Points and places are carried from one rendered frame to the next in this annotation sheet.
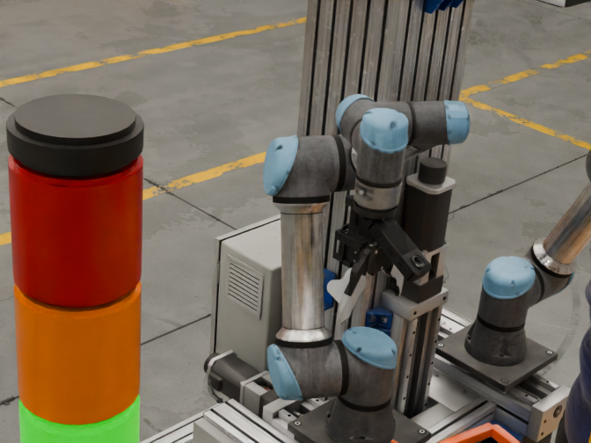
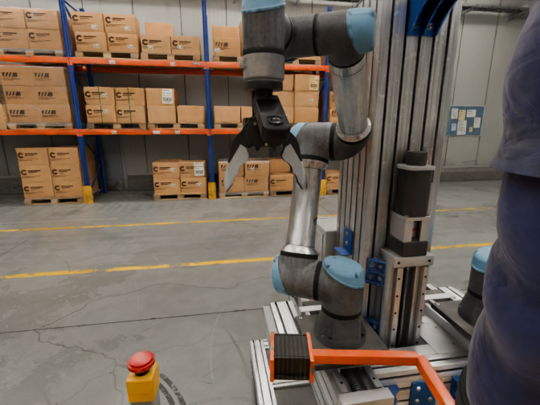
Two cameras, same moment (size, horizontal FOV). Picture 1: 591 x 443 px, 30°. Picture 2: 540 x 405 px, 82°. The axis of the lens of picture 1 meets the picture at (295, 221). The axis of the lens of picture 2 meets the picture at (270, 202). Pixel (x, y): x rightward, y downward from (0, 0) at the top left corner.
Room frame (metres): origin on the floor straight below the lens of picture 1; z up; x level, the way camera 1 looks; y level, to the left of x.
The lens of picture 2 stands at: (1.16, -0.51, 1.64)
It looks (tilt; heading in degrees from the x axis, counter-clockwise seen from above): 14 degrees down; 37
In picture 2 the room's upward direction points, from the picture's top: straight up
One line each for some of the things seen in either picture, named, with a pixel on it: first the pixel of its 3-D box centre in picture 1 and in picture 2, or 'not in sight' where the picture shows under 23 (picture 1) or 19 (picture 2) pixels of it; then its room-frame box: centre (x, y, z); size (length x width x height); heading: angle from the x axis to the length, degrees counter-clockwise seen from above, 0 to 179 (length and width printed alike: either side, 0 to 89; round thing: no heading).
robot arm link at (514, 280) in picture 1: (507, 289); (495, 270); (2.30, -0.52, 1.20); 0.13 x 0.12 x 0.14; 135
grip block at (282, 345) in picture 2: not in sight; (291, 355); (1.62, -0.21, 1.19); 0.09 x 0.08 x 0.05; 36
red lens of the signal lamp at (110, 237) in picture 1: (76, 217); not in sight; (0.38, 0.08, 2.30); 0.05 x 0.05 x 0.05
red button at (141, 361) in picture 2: not in sight; (141, 364); (1.52, 0.20, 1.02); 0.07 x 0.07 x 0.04
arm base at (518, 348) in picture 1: (498, 331); (486, 304); (2.30, -0.51, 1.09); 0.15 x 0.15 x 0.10
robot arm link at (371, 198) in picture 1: (375, 192); (262, 71); (1.63, -0.13, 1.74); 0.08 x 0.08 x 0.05
